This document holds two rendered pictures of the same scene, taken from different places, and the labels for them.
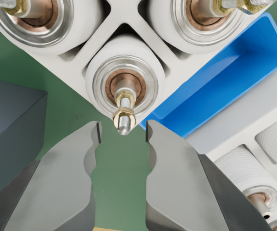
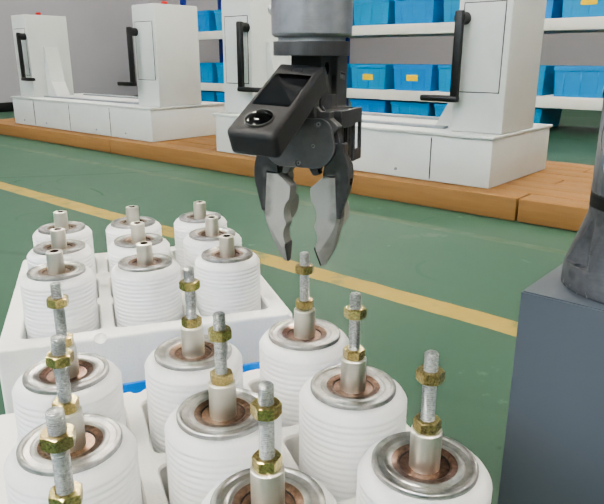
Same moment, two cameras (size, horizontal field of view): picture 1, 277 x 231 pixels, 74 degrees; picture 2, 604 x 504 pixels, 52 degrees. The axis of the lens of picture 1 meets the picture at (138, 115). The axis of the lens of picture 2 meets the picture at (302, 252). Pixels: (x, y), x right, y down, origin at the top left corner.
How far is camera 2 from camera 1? 0.55 m
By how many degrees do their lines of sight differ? 47
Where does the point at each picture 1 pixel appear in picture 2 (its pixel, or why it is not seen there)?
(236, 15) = (175, 341)
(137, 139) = not seen: hidden behind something
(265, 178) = (206, 267)
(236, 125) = not seen: hidden behind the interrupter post
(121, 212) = (441, 339)
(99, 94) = (333, 335)
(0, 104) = (547, 467)
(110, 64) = (307, 345)
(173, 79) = (250, 376)
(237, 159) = (220, 301)
